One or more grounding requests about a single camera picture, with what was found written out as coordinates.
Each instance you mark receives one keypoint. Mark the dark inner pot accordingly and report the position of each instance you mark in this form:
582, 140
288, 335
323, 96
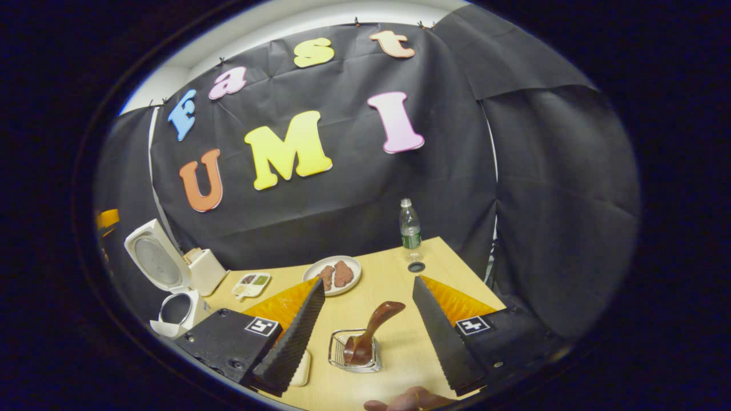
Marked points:
176, 308

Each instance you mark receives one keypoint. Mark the white rice cooker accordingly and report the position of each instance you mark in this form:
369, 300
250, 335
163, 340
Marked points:
154, 260

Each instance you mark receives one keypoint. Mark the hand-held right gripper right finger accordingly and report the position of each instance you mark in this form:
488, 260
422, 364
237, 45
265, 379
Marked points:
442, 337

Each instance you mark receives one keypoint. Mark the black table grommet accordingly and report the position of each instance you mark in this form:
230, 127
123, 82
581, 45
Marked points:
416, 266

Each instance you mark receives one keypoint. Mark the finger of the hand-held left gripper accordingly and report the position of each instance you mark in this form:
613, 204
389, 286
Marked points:
107, 219

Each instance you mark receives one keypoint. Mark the clear bottle green label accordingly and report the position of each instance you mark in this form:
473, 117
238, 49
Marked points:
410, 228

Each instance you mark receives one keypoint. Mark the wooden spoon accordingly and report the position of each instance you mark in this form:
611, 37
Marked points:
377, 322

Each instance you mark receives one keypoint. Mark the clear rice container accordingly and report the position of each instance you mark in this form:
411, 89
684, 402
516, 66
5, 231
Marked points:
301, 368

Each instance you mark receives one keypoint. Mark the brown meat piece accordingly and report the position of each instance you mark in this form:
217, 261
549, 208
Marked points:
326, 277
343, 274

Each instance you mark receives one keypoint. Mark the white divided grain dish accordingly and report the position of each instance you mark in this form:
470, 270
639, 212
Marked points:
251, 285

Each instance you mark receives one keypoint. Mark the black backdrop cloth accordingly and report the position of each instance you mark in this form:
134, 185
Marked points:
354, 200

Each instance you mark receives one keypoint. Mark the toasted bread slice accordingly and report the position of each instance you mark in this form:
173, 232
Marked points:
188, 257
196, 253

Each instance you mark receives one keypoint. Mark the white round plate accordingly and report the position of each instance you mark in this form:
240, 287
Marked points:
354, 274

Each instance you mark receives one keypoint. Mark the white toaster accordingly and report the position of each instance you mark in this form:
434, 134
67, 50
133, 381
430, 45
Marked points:
208, 274

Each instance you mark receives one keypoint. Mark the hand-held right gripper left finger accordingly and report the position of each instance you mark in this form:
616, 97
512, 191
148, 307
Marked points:
291, 342

